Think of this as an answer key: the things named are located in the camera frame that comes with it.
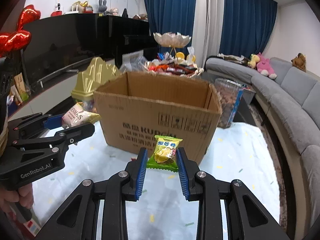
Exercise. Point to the grey toy storage bin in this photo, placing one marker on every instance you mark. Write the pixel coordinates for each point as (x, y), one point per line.
(248, 93)

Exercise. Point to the person's left hand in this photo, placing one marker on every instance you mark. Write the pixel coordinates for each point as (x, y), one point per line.
(24, 196)

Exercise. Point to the green durian candy packet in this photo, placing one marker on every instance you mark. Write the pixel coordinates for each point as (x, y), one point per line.
(164, 155)

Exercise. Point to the white sheer curtain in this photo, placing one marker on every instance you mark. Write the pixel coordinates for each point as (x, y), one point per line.
(207, 29)

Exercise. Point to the left blue curtain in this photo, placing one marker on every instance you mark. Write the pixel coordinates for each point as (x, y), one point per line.
(175, 16)

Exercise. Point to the grey bunny plush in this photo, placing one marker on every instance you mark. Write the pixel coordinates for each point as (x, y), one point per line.
(102, 8)

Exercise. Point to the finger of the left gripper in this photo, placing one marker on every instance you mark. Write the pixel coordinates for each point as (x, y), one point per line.
(32, 148)
(26, 129)

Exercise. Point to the right blue curtain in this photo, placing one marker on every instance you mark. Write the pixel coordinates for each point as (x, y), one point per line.
(247, 26)

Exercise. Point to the red heart balloon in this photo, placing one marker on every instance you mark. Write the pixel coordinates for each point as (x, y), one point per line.
(20, 38)

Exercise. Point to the brown cardboard box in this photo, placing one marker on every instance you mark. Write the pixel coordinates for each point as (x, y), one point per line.
(136, 106)

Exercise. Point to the clear jar of nuts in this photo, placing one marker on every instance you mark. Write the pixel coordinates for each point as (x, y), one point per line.
(230, 94)

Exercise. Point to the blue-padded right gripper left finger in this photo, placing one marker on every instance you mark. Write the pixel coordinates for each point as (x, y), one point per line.
(77, 216)

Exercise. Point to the Denmas cookie bag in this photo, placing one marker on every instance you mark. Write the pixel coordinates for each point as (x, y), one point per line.
(76, 116)

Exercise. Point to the black television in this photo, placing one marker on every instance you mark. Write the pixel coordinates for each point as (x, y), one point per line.
(59, 41)

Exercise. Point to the grey sectional sofa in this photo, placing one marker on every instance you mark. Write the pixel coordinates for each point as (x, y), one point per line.
(291, 105)

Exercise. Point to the black piano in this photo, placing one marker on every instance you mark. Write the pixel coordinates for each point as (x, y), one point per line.
(117, 36)

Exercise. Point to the blue curtain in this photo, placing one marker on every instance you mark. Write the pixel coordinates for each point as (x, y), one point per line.
(175, 16)
(247, 26)

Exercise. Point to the two-tier white snack stand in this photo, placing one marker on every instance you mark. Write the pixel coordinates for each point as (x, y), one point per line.
(180, 60)

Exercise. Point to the yellow plush toy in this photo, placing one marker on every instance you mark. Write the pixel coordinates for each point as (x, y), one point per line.
(254, 60)

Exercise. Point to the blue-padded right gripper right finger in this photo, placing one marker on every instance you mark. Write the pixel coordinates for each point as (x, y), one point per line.
(246, 217)

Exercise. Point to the pink plush toy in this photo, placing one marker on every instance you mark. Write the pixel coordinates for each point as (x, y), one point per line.
(264, 67)

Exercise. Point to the brown plush on sofa back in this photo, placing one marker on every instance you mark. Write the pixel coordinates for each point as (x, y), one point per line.
(299, 62)

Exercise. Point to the gold tree-shaped box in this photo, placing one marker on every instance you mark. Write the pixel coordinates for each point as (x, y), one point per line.
(97, 73)

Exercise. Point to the white TV cabinet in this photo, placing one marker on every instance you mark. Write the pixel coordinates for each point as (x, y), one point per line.
(50, 98)

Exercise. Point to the clothes pile on sofa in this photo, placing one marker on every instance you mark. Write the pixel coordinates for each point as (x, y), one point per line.
(235, 59)

